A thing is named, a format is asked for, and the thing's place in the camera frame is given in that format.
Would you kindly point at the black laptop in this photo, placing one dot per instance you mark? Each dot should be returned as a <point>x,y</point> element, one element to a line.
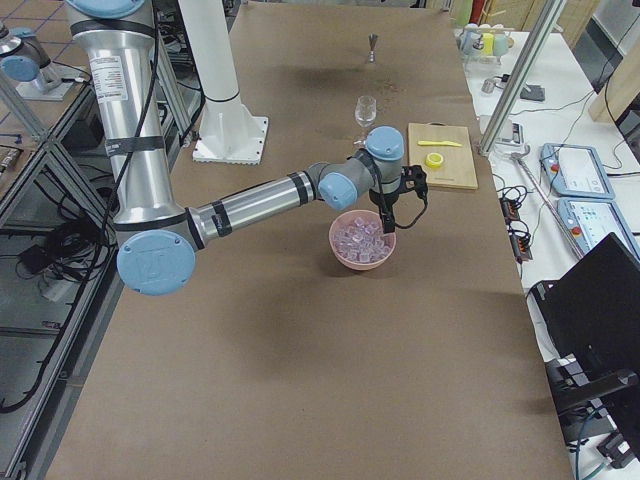
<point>592,312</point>

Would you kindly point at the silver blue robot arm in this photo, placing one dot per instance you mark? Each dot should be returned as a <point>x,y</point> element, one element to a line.
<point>158,238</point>

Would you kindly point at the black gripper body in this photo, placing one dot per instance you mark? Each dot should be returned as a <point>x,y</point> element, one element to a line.
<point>385,200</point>

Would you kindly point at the upper blue teach pendant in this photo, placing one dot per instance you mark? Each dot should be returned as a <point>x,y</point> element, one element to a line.
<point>575,171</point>

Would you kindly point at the small steel cup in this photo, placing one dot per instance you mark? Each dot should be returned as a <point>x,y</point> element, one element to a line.
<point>488,86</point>

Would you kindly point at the yellow plastic knife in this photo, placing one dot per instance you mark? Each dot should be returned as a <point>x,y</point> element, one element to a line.
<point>444,143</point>

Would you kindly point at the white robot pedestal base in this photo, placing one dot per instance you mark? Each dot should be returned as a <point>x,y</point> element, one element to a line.
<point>228,132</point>

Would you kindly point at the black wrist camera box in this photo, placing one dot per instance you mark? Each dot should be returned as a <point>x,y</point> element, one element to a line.
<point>414,179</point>

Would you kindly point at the bamboo cutting board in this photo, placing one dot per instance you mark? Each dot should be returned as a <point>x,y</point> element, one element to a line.
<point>458,170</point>

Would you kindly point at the clear ice cubes pile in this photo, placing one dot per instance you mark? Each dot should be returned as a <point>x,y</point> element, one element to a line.
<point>361,240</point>

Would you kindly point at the aluminium frame post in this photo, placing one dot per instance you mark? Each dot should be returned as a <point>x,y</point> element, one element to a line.
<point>550,13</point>

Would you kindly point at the stacked pastel cups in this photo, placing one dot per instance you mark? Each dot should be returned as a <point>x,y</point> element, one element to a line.
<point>479,42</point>

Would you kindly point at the lower blue teach pendant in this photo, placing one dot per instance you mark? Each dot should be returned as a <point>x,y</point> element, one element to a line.
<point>589,220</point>

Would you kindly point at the clear wine glass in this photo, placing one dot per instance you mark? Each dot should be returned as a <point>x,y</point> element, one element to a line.
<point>365,114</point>

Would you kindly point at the pink bowl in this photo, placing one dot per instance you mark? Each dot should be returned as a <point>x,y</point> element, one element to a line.
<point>348,216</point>

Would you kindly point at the steel cocktail jigger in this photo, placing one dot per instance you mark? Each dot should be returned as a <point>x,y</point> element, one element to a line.
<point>372,39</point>

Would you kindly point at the blue teach pendant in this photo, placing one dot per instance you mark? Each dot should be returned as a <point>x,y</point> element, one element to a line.
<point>575,171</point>
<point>589,220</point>

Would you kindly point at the yellow lemon half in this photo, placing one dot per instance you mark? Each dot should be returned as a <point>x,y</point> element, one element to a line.
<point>434,160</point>

